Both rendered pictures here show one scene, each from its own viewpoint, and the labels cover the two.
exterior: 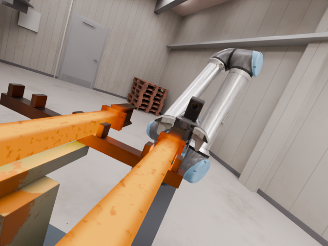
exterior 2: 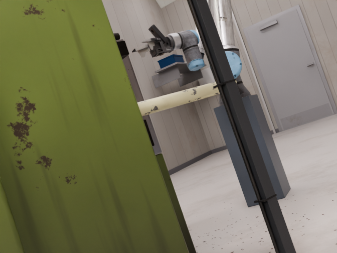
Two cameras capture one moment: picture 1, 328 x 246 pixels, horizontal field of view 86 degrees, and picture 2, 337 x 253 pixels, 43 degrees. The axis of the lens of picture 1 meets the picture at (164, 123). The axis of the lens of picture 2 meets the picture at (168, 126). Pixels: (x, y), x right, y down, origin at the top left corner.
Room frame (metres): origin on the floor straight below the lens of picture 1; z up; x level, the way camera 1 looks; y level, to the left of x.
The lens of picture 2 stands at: (-0.83, -1.88, 0.49)
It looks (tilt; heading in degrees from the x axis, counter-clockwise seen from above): 2 degrees up; 54
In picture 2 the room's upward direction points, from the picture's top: 19 degrees counter-clockwise
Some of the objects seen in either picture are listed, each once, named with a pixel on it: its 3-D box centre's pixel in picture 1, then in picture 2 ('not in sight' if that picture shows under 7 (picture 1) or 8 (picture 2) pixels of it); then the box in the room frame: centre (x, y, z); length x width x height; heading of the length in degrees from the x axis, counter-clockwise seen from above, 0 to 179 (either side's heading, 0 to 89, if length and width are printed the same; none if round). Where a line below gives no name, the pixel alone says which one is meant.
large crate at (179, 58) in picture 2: not in sight; (171, 62); (3.99, 4.12, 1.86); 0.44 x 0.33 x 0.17; 30
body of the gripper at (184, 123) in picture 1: (183, 129); (160, 45); (0.59, -0.07, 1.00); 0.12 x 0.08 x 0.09; 171
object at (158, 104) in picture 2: not in sight; (186, 96); (0.07, -0.77, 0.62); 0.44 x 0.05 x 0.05; 178
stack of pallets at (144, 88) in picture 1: (146, 95); not in sight; (6.45, 0.96, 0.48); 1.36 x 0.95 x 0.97; 30
